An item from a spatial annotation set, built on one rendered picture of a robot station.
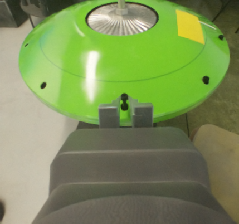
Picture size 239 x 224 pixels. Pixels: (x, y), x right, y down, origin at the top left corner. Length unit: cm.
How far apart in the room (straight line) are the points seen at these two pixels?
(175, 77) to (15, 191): 29
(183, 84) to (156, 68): 3
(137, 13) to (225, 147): 58
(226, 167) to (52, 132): 56
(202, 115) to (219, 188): 100
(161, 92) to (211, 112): 147
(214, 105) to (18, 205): 159
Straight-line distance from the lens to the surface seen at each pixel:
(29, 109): 42
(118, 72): 19
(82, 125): 34
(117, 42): 22
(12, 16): 73
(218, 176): 68
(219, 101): 176
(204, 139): 72
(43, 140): 36
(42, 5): 55
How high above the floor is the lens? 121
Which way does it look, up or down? 52 degrees down
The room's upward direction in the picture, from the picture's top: 3 degrees counter-clockwise
